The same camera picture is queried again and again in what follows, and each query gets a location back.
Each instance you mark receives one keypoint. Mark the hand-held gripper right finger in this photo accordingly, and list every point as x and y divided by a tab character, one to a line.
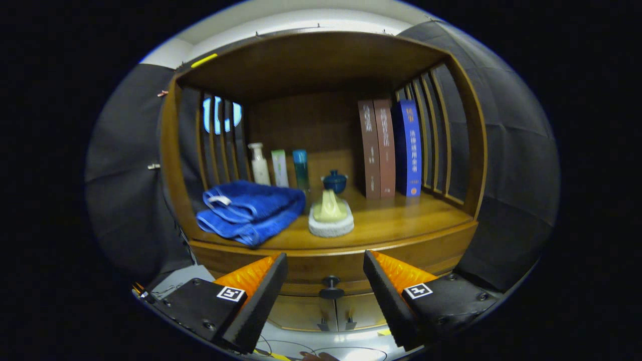
386	296

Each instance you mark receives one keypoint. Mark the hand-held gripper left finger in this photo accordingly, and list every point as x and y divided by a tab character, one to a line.
261	296

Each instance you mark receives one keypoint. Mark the yellow scrub brush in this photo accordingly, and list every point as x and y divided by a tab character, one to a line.
330	213

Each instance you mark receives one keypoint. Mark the wooden cabinet door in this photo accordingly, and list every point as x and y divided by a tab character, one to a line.
361	311
301	313

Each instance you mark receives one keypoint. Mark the wooden countertop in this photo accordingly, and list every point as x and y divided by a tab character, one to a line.
396	220

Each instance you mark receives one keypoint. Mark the wooden cabinet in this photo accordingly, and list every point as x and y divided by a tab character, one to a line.
311	65

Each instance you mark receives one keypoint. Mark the yellow tape piece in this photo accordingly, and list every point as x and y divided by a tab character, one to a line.
384	332

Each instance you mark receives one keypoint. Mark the folded blue towel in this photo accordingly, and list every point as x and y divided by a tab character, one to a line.
251	210

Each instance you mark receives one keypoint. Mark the dark blue lidded teacup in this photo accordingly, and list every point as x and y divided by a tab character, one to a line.
335	183

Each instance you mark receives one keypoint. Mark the white and green tube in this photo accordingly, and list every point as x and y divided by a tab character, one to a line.
280	169

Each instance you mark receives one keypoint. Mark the white pump bottle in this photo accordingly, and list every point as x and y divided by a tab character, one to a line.
260	168

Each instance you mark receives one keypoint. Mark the teal bottle with blue cap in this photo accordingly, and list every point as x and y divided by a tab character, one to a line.
301	170

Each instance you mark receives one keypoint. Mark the reddish brown book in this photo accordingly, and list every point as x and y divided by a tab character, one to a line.
386	150

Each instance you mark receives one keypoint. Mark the dark brown book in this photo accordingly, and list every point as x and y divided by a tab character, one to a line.
370	150

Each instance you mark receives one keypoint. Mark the blue book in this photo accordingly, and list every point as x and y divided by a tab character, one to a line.
410	150

